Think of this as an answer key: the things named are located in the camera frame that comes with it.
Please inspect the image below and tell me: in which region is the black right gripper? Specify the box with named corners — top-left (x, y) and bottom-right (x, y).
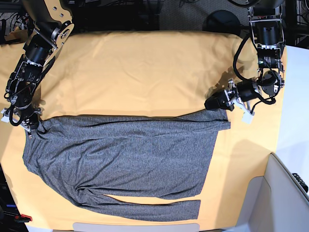
top-left (9, 103), bottom-right (42, 138)

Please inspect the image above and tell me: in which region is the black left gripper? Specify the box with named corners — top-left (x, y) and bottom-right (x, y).
top-left (204, 78), bottom-right (261, 111)

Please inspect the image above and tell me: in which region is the grey long-sleeve T-shirt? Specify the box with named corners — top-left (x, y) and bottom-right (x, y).
top-left (23, 110), bottom-right (230, 222)

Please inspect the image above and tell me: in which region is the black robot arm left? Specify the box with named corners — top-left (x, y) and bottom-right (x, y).
top-left (204, 0), bottom-right (285, 115)

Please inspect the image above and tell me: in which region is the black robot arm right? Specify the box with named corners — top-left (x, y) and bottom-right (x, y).
top-left (1, 0), bottom-right (74, 137)

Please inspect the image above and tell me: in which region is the black round stand base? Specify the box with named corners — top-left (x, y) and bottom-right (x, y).
top-left (202, 10), bottom-right (241, 35)

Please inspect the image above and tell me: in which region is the red black clamp left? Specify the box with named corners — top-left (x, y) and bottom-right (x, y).
top-left (14, 214), bottom-right (32, 223)

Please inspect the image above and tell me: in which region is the yellow table cloth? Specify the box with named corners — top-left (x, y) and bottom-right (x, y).
top-left (0, 31), bottom-right (284, 230)

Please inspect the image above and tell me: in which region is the white tray edge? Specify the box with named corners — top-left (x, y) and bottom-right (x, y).
top-left (73, 222), bottom-right (200, 232)

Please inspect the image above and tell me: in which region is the black remote control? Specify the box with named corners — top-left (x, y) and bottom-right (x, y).
top-left (292, 173), bottom-right (309, 193)

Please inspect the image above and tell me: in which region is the white storage bin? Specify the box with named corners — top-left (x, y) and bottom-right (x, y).
top-left (233, 153), bottom-right (309, 232)

